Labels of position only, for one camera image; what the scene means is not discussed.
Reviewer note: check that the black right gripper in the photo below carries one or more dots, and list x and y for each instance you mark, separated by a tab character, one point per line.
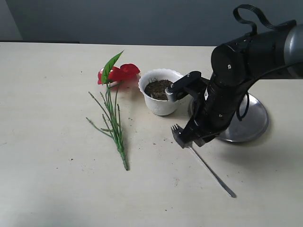
216	104

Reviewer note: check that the stainless steel spork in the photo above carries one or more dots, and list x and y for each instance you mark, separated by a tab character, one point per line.
213	171

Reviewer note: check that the white scalloped flower pot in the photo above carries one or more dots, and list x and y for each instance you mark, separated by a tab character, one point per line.
159	107

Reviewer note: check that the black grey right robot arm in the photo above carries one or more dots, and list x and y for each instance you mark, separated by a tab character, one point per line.
237	65

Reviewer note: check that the dark soil in pot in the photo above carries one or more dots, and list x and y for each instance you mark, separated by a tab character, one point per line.
156	89

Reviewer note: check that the round stainless steel plate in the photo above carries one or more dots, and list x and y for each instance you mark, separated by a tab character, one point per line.
248	123

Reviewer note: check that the artificial red flower green stems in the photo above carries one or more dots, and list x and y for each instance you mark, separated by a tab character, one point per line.
112	78

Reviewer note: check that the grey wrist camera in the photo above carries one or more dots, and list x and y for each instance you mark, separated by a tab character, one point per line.
190	84

